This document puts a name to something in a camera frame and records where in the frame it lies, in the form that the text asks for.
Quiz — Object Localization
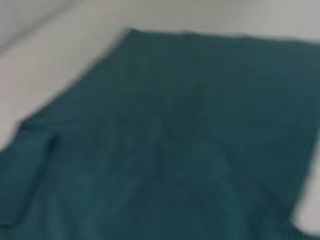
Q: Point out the teal blue t-shirt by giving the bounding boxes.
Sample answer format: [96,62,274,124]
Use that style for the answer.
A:
[0,26,320,240]

